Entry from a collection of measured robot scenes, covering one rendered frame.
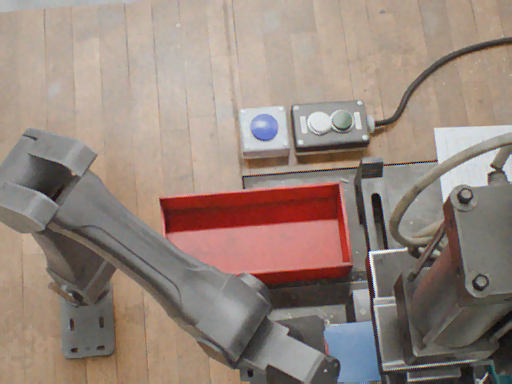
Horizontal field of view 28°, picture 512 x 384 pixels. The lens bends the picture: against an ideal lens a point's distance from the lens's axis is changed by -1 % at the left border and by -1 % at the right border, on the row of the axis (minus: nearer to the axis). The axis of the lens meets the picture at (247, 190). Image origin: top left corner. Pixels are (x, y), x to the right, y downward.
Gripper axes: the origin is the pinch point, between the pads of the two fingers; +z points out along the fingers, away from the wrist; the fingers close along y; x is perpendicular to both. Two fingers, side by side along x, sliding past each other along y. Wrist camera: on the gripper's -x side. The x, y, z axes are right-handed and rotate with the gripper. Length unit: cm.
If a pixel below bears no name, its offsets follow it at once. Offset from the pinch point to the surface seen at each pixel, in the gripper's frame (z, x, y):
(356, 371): 3.4, -2.9, 4.2
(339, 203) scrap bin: 10.3, 20.5, 2.1
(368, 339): 4.5, 1.0, 5.9
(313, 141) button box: 11.1, 30.3, -0.9
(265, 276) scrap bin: 4.1, 11.2, -7.2
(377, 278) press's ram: -8.4, 6.3, 12.3
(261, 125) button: 7.2, 33.1, -6.9
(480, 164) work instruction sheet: 24.7, 25.6, 19.1
